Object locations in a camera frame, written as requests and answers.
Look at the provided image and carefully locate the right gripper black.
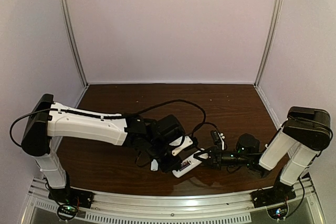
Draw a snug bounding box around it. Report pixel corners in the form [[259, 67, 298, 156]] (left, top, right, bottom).
[[194, 145, 252, 171]]

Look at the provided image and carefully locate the white remote control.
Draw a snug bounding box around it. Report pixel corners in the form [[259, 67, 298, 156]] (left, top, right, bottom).
[[172, 151, 208, 178]]

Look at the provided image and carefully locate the white battery cover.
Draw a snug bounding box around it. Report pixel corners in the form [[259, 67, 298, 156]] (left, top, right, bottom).
[[150, 159, 159, 172]]

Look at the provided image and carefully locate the blue battery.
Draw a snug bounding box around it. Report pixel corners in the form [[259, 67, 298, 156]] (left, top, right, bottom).
[[181, 161, 191, 169]]

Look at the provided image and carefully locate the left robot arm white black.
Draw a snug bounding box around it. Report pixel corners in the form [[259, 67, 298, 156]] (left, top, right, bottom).
[[18, 94, 185, 205]]

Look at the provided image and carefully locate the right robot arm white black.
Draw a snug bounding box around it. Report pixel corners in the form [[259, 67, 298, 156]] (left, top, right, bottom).
[[194, 106, 333, 204]]

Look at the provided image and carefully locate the right circuit board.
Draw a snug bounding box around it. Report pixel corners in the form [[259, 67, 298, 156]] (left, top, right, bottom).
[[266, 204, 289, 221]]

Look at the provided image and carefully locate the circuit board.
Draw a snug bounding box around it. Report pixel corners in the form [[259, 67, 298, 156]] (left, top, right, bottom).
[[56, 204, 79, 221], [266, 204, 289, 221]]

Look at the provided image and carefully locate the left circuit board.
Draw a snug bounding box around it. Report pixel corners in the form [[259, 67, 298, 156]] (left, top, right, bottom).
[[56, 204, 79, 221]]

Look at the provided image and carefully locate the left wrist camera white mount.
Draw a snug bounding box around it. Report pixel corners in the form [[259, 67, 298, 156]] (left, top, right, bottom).
[[169, 136, 198, 156]]

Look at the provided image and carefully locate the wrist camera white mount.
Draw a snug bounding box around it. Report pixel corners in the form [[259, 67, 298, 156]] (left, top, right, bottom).
[[169, 136, 198, 156], [211, 131, 227, 151]]

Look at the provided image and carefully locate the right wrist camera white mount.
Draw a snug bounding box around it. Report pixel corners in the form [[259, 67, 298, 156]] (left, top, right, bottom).
[[211, 131, 227, 151]]

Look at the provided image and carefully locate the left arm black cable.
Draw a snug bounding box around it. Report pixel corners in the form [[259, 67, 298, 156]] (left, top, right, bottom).
[[9, 99, 207, 154]]

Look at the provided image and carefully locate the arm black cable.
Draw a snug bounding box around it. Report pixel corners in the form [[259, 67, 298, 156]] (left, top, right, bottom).
[[191, 119, 332, 156], [9, 99, 207, 154]]

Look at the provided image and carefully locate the front aluminium rail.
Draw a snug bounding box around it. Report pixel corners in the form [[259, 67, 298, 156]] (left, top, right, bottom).
[[18, 178, 326, 223]]

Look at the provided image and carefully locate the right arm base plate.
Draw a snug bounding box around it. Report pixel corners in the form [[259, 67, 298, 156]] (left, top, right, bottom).
[[250, 187, 296, 208]]

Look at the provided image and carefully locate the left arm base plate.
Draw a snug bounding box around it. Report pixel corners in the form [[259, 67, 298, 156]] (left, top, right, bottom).
[[48, 187, 94, 209]]

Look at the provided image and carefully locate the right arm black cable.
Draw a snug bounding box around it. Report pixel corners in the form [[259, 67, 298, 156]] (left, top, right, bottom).
[[191, 119, 332, 156]]

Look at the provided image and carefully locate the right aluminium frame post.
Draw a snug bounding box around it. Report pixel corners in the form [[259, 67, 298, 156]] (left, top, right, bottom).
[[254, 0, 284, 88]]

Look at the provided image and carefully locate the aluminium frame post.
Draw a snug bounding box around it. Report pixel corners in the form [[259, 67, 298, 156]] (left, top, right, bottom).
[[60, 0, 88, 88], [254, 0, 284, 88]]

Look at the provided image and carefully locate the left aluminium frame post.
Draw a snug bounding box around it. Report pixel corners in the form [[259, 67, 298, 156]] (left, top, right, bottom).
[[60, 0, 88, 88]]

